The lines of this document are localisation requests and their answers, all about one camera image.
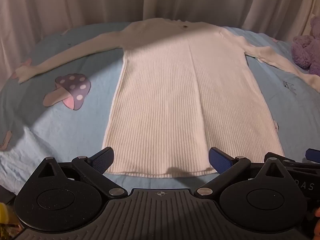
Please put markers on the white curtain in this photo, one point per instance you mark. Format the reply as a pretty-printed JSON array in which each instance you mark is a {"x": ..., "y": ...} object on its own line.
[{"x": 150, "y": 0}]

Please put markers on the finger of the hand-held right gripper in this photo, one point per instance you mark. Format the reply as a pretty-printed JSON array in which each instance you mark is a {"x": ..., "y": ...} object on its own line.
[{"x": 314, "y": 155}]

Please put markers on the purple plush toy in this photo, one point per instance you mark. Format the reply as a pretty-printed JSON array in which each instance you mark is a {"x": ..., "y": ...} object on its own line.
[{"x": 306, "y": 47}]

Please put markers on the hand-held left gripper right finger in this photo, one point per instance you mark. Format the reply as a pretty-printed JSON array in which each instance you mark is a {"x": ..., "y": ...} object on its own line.
[{"x": 220, "y": 160}]

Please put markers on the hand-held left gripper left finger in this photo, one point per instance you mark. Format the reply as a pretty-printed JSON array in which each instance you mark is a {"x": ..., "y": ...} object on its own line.
[{"x": 103, "y": 160}]

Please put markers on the white ribbed knit sweater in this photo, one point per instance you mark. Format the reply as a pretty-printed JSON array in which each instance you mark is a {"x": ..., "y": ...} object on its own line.
[{"x": 180, "y": 105}]

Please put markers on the light blue printed bed sheet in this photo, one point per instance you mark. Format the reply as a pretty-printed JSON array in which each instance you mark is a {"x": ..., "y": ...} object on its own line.
[{"x": 62, "y": 120}]

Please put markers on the yellow object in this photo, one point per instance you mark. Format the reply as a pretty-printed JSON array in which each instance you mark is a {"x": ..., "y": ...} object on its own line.
[{"x": 7, "y": 215}]

